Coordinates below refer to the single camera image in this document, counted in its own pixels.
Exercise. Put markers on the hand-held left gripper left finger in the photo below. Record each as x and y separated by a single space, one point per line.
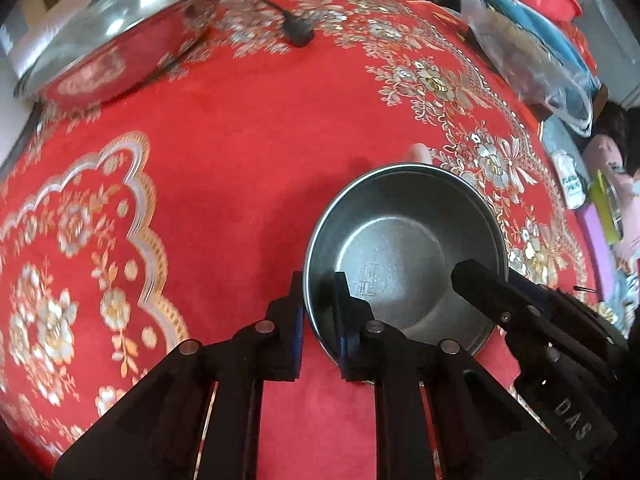
298 340

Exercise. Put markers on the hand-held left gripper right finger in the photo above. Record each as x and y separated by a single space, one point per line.
342 345

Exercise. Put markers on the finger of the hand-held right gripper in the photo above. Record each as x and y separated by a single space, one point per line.
545 294
490 295

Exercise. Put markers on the yellow green plastic object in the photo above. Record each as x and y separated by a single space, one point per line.
602 205

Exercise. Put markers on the white packet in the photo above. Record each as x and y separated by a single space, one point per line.
567 180

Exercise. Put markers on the red floral tablecloth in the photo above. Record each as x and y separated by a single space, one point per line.
225 160

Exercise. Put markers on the clear plastic bag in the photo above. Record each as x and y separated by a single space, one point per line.
510 55

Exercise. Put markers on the stainless steel pot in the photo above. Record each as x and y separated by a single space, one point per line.
125 65

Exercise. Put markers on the glass pot lid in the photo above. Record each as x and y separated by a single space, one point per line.
100 15

